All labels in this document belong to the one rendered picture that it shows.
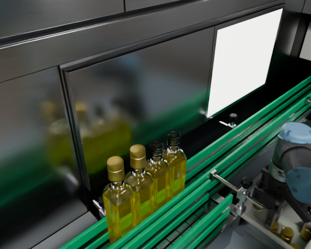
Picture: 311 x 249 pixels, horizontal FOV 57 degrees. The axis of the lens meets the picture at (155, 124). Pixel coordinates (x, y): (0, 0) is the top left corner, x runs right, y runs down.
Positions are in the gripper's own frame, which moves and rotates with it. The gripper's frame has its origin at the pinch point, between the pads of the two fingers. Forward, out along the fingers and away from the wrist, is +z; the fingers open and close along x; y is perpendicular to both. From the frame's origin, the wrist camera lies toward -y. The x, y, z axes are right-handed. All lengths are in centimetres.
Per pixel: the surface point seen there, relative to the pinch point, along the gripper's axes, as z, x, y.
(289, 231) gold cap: -0.8, -0.6, -4.7
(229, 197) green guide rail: -15.9, 13.7, 8.9
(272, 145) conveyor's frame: -7.0, -27.0, 16.0
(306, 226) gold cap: 0.7, -7.8, -7.4
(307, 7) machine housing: -46, -75, 35
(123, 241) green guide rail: -15.7, 42.0, 18.6
